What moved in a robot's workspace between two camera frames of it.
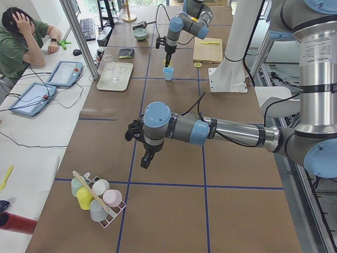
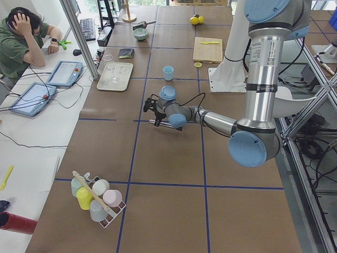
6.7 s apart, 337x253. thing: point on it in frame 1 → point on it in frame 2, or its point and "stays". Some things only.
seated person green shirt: (21, 38) stays
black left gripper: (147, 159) → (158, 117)
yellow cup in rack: (84, 197) stays
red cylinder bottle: (16, 223) stays
